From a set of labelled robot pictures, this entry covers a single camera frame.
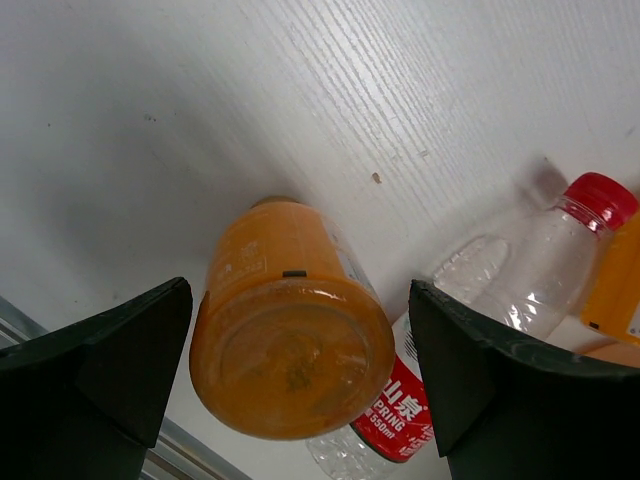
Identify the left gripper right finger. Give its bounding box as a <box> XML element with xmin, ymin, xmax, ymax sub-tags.
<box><xmin>409</xmin><ymin>280</ymin><xmax>639</xmax><ymax>479</ymax></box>

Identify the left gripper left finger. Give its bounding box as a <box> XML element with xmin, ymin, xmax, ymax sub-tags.
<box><xmin>0</xmin><ymin>276</ymin><xmax>194</xmax><ymax>480</ymax></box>

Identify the orange juice bottle wide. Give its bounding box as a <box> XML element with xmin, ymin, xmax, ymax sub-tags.
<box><xmin>189</xmin><ymin>197</ymin><xmax>394</xmax><ymax>440</ymax></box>

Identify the orange plastic bin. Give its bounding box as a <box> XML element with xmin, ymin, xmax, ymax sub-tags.
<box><xmin>584</xmin><ymin>343</ymin><xmax>640</xmax><ymax>368</ymax></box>

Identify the clear bottle red label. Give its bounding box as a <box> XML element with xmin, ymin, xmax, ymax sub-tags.
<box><xmin>307</xmin><ymin>172</ymin><xmax>639</xmax><ymax>479</ymax></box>

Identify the small orange juice bottle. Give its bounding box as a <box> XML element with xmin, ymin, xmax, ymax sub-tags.
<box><xmin>580</xmin><ymin>213</ymin><xmax>640</xmax><ymax>346</ymax></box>

